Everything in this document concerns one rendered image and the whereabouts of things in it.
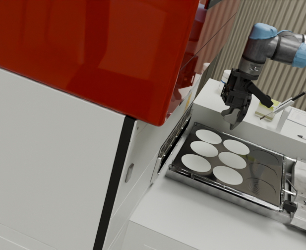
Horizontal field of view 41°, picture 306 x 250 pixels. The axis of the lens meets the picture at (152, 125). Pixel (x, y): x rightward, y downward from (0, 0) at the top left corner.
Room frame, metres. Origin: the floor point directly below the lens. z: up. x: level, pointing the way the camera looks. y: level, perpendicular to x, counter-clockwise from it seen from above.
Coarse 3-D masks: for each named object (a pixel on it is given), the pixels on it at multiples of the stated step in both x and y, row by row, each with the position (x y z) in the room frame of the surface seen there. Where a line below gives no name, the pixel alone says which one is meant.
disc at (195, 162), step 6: (186, 156) 1.19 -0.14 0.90; (192, 156) 1.20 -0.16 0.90; (198, 156) 1.21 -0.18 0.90; (186, 162) 1.15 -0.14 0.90; (192, 162) 1.16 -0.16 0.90; (198, 162) 1.17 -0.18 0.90; (204, 162) 1.18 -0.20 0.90; (192, 168) 1.13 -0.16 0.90; (198, 168) 1.14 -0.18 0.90; (204, 168) 1.15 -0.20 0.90; (210, 168) 1.16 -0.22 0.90
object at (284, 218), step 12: (168, 168) 1.17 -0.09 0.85; (180, 180) 1.15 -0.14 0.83; (192, 180) 1.14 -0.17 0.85; (216, 192) 1.13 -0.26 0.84; (228, 192) 1.12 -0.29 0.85; (240, 204) 1.11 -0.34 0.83; (252, 204) 1.10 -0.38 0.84; (276, 216) 1.09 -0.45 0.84; (288, 216) 1.08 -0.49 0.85; (300, 228) 1.07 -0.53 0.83
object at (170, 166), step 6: (174, 168) 1.10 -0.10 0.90; (180, 168) 1.10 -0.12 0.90; (186, 174) 1.09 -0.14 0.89; (192, 174) 1.09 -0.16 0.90; (204, 180) 1.08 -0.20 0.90; (210, 180) 1.08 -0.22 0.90; (216, 186) 1.07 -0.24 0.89; (222, 186) 1.07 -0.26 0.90; (234, 192) 1.06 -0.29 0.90; (240, 192) 1.06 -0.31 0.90; (246, 198) 1.05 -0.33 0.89; (252, 198) 1.05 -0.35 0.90; (264, 204) 1.04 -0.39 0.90; (270, 204) 1.04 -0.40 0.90; (276, 210) 1.04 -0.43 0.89
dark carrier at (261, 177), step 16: (208, 128) 1.44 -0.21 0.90; (176, 160) 1.15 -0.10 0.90; (208, 160) 1.20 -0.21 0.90; (256, 160) 1.30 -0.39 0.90; (272, 160) 1.33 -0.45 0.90; (208, 176) 1.11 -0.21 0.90; (256, 176) 1.19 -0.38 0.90; (272, 176) 1.22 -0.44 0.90; (256, 192) 1.09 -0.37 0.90; (272, 192) 1.12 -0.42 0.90
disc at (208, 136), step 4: (196, 132) 1.38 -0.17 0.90; (200, 132) 1.39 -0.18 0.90; (204, 132) 1.40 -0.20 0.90; (208, 132) 1.41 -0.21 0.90; (212, 132) 1.42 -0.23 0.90; (200, 136) 1.36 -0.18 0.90; (204, 136) 1.37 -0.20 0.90; (208, 136) 1.38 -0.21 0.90; (212, 136) 1.39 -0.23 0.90; (216, 136) 1.40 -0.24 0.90; (204, 140) 1.34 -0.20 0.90; (208, 140) 1.35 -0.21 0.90; (212, 140) 1.35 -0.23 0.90; (216, 140) 1.36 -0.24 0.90; (220, 140) 1.37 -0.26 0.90
